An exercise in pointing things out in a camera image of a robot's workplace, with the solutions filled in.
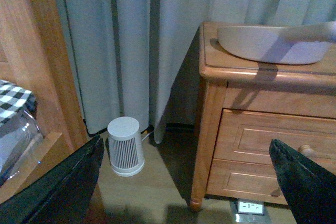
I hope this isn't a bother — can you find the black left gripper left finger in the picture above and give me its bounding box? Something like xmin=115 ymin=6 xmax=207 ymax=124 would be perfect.
xmin=1 ymin=136 xmax=104 ymax=223

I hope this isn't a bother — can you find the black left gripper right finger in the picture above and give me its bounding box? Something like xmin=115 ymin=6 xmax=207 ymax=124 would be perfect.
xmin=269 ymin=139 xmax=335 ymax=223

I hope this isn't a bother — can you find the white plastic dustpan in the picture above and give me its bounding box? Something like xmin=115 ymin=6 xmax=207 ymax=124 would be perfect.
xmin=217 ymin=21 xmax=335 ymax=65

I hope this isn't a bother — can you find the floor power socket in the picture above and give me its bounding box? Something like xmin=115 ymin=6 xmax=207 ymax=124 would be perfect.
xmin=230 ymin=199 xmax=272 ymax=223

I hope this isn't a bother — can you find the clear plastic bag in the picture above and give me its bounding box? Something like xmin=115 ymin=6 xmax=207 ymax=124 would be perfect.
xmin=1 ymin=110 xmax=44 ymax=185

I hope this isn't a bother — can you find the black white checkered bedsheet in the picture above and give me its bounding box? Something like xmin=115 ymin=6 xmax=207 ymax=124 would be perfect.
xmin=1 ymin=80 xmax=36 ymax=126

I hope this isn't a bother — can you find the wooden nightstand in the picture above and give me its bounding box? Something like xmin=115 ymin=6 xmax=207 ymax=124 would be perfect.
xmin=189 ymin=22 xmax=336 ymax=212

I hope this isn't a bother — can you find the light grey curtain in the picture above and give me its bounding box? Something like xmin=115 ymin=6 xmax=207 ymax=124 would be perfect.
xmin=56 ymin=0 xmax=335 ymax=142

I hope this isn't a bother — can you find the wooden bed frame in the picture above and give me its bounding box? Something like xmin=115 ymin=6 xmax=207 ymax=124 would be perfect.
xmin=1 ymin=0 xmax=87 ymax=201

